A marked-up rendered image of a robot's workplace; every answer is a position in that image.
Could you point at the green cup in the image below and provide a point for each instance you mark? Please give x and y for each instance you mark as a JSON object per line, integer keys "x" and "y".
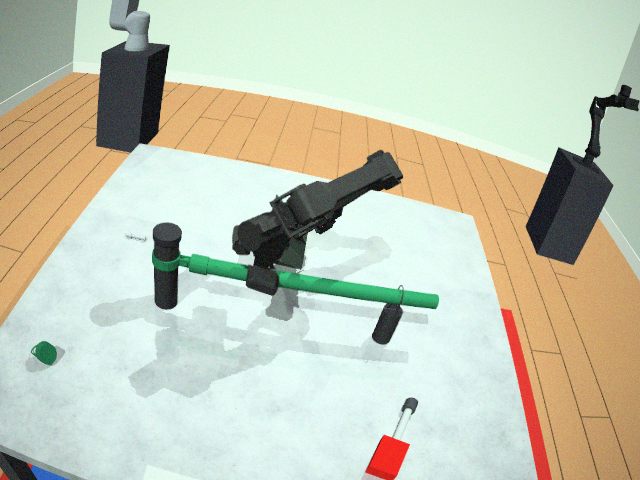
{"x": 196, "y": 263}

